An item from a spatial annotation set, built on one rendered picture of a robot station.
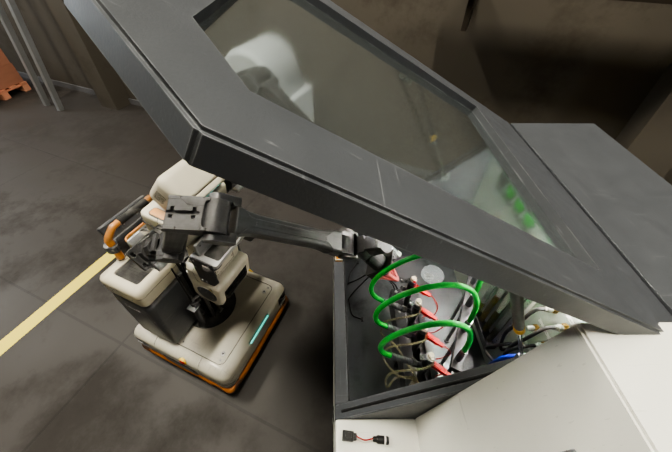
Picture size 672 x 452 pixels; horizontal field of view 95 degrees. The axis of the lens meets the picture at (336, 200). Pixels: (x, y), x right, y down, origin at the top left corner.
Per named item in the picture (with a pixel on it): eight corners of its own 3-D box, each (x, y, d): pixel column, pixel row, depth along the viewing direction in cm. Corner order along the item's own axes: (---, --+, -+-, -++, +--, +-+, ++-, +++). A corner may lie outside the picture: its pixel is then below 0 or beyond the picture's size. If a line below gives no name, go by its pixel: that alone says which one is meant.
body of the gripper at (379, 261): (394, 270, 93) (378, 256, 91) (368, 278, 99) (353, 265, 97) (396, 253, 98) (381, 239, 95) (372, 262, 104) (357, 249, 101)
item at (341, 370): (333, 261, 146) (333, 239, 135) (342, 261, 146) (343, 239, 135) (334, 418, 101) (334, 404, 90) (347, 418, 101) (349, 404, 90)
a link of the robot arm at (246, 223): (206, 195, 70) (197, 243, 67) (215, 188, 66) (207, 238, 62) (344, 230, 97) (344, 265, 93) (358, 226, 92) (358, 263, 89)
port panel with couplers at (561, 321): (501, 342, 93) (551, 287, 72) (512, 342, 93) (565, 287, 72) (520, 391, 84) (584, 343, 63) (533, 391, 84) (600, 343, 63)
